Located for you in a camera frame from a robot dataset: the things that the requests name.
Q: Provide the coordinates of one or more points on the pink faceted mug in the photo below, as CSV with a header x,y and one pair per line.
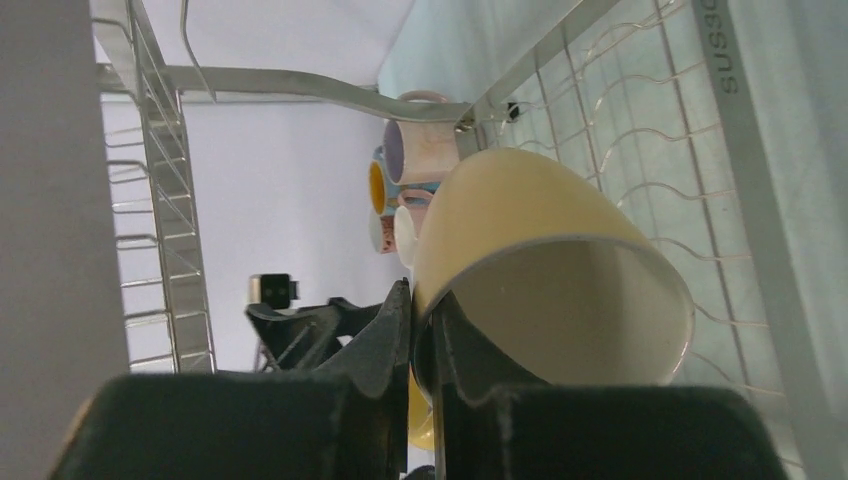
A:
x,y
413,205

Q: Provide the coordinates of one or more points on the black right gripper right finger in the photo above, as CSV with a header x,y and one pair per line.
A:
x,y
494,420

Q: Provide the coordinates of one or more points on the aluminium frame post left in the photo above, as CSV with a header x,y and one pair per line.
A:
x,y
234,85

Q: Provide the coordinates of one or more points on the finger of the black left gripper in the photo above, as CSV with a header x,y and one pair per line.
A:
x,y
306,337

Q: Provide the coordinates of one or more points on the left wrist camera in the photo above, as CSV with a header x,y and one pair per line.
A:
x,y
277,290

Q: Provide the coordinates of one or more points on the metal wire dish rack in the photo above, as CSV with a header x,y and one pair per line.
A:
x,y
719,128

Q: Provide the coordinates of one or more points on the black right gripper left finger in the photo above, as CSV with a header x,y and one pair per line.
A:
x,y
342,416

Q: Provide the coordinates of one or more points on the iridescent pale pink mug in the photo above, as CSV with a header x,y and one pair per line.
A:
x,y
417,153

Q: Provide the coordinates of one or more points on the blue butterfly mug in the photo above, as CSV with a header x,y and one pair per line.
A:
x,y
383,192

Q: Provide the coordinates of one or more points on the salmon dotted mug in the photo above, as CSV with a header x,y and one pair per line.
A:
x,y
381,233

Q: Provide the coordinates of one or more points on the orange yellow mug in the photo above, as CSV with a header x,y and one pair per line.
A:
x,y
551,272

